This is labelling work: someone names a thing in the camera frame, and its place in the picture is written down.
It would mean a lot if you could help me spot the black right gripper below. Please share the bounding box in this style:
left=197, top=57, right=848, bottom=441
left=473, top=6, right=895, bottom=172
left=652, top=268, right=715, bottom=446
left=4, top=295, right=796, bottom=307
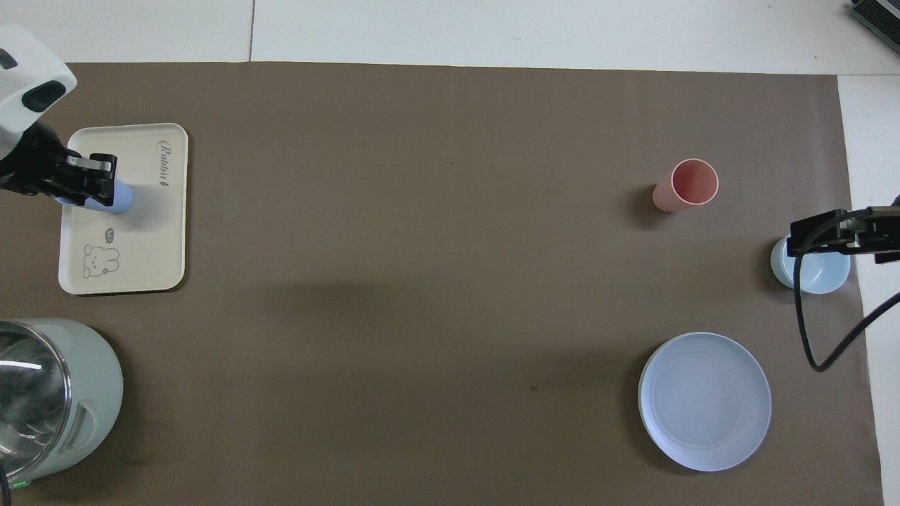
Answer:
left=787, top=197, right=900, bottom=264

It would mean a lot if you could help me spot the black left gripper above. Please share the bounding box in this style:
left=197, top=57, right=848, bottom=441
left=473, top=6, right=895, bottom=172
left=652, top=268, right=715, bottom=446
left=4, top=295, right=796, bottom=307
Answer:
left=0, top=126, right=117, bottom=208

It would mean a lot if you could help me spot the blue plastic cup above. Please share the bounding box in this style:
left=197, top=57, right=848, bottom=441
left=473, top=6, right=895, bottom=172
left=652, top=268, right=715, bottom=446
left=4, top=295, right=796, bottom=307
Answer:
left=55, top=176, right=134, bottom=216

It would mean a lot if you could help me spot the pink plastic cup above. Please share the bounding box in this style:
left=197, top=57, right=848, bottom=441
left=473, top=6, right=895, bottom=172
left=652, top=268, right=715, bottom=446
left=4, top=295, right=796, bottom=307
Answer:
left=652, top=159, right=719, bottom=213

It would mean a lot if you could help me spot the cream rabbit print tray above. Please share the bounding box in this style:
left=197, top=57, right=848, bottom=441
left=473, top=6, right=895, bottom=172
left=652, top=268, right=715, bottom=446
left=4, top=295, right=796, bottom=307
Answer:
left=58, top=123, right=189, bottom=295

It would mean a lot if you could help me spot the light blue bowl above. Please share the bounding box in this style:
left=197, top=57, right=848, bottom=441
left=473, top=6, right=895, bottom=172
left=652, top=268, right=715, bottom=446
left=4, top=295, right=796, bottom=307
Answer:
left=771, top=235, right=851, bottom=294

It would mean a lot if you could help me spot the pale green cooking pot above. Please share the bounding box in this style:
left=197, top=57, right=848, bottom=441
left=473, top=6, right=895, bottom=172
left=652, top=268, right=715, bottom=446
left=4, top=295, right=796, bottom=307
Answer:
left=0, top=318, right=124, bottom=491

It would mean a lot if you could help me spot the pale blue plate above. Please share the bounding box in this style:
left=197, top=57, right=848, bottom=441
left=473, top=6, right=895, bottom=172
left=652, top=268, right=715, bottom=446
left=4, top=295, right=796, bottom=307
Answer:
left=638, top=332, right=773, bottom=472

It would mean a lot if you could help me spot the grey ribbed device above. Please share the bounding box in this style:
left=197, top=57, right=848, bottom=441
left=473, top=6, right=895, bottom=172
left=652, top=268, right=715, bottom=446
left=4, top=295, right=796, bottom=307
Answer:
left=847, top=0, right=900, bottom=41

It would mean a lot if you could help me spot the glass pot lid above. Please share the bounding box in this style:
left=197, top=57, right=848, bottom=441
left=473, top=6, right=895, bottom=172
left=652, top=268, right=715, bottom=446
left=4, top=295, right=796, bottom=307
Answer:
left=0, top=322, right=72, bottom=479

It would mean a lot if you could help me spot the brown table mat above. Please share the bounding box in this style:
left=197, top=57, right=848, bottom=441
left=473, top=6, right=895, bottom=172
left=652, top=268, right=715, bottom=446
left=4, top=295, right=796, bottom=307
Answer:
left=0, top=62, right=885, bottom=506

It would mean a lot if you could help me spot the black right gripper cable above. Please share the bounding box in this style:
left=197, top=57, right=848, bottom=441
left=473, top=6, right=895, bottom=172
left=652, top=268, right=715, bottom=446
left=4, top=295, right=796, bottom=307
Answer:
left=793, top=211, right=900, bottom=373

